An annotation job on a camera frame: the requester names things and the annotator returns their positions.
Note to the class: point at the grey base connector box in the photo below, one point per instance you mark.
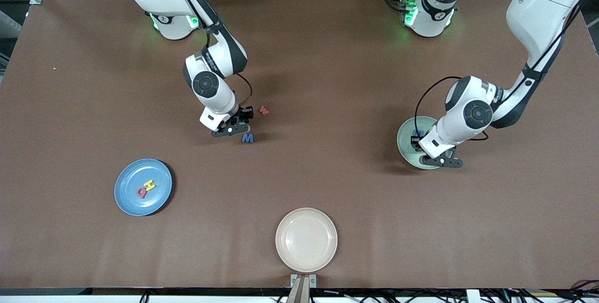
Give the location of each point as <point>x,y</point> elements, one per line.
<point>406,8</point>
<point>193,22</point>

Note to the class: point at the beige plate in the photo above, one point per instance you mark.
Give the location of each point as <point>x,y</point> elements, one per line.
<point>306,240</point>

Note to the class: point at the brown table cover mat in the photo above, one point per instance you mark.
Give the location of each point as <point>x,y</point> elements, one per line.
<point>351,59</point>

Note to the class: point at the blue uppercase foam letter M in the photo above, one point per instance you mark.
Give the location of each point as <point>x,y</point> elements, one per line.
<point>247,139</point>

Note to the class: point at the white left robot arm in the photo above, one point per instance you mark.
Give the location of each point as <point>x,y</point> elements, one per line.
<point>547,8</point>

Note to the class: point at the blue plate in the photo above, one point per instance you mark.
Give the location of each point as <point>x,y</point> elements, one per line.
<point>154,204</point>

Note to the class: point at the green plate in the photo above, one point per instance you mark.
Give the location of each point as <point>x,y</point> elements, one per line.
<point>405,146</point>

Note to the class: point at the yellow foam letter H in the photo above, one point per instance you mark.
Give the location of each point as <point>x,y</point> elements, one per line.
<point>149,184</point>

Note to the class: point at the red foam letter Q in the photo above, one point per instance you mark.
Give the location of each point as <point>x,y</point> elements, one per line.
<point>138,193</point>

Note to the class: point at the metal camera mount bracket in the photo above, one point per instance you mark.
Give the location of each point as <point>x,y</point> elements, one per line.
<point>303,280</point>

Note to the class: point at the red foam letter w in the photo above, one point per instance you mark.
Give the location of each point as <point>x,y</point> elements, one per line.
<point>264,110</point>

